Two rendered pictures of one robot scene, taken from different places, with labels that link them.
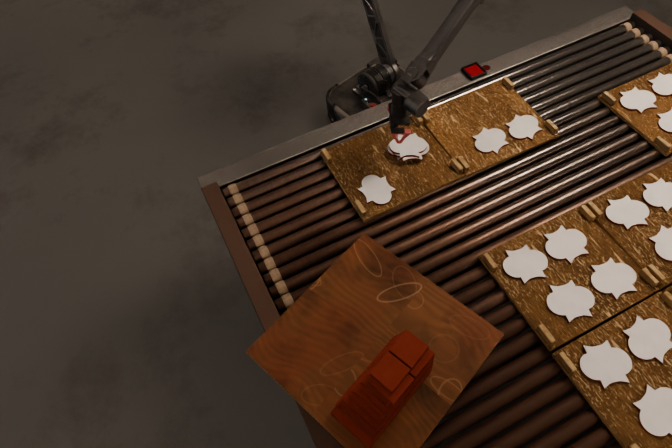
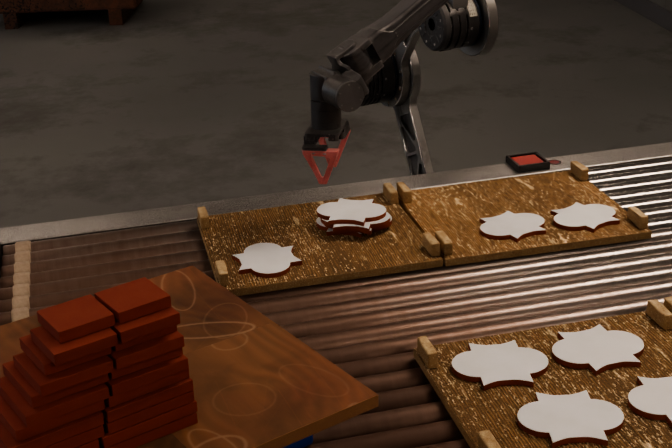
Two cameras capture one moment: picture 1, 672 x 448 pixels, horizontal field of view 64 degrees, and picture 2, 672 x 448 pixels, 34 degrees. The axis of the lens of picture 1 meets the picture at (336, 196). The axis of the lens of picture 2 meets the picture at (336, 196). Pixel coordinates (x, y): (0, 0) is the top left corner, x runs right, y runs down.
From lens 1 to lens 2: 111 cm
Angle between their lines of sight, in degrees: 33
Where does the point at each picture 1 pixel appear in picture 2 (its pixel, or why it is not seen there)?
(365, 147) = (279, 218)
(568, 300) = (565, 414)
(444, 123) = (438, 204)
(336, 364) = not seen: hidden behind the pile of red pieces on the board
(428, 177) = (372, 256)
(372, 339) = not seen: hidden behind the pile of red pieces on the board
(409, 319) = (202, 360)
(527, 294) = (484, 403)
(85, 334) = not seen: outside the picture
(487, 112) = (525, 199)
